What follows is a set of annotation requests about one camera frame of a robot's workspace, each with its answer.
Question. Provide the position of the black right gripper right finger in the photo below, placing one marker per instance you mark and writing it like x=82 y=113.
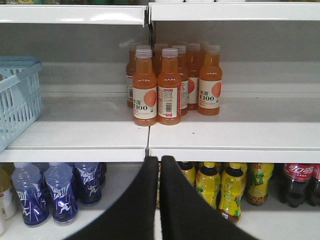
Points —
x=185 y=215

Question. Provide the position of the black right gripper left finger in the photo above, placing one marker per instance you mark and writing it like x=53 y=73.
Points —
x=132 y=216

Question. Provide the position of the light blue plastic basket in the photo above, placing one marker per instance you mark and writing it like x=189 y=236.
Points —
x=20 y=97

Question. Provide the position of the yellow lemon tea bottle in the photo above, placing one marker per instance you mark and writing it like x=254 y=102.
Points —
x=259 y=175
x=208 y=182
x=188 y=171
x=231 y=191

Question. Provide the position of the blue sports drink bottle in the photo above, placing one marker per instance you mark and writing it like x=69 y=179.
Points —
x=88 y=175
x=59 y=179
x=26 y=179

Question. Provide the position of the plastic cola bottle red label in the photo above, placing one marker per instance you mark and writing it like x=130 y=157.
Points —
x=314 y=186
x=293 y=183

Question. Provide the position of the orange C100 juice bottle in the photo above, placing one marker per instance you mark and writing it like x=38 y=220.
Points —
x=144 y=89
x=169 y=83
x=210 y=82

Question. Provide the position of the orange juice bottle white label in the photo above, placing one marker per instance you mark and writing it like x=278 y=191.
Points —
x=8 y=204

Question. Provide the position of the white store shelving unit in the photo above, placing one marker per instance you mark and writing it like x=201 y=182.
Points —
x=270 y=100

